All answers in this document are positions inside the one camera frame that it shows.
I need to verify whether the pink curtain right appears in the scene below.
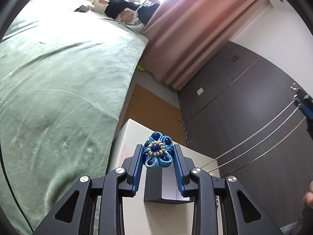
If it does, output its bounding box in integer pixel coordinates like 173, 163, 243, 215
139, 0, 268, 90

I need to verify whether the brown cardboard sheet on floor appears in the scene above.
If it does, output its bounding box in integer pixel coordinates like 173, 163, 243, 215
122, 84, 187, 146

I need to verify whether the pile of clothes by window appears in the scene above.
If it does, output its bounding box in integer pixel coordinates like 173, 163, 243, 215
87, 0, 160, 25

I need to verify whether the dark grey wardrobe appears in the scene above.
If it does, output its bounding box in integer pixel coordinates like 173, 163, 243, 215
178, 41, 312, 227

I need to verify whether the blue fabric flower brooch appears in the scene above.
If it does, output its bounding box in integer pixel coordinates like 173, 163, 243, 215
143, 132, 174, 170

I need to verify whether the white table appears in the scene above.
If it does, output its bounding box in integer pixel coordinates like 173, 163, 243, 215
108, 119, 194, 234

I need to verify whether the black open jewelry box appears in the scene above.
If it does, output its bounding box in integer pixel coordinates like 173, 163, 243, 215
144, 164, 194, 204

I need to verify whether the person's right hand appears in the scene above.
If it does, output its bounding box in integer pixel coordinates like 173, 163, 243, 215
302, 181, 313, 209

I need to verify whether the small green object on floor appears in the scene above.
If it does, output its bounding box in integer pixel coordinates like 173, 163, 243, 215
136, 65, 144, 72

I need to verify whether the green-covered bed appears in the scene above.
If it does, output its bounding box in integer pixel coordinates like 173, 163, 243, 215
1, 0, 148, 234

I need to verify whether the black cable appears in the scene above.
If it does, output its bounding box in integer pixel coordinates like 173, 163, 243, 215
0, 148, 35, 234

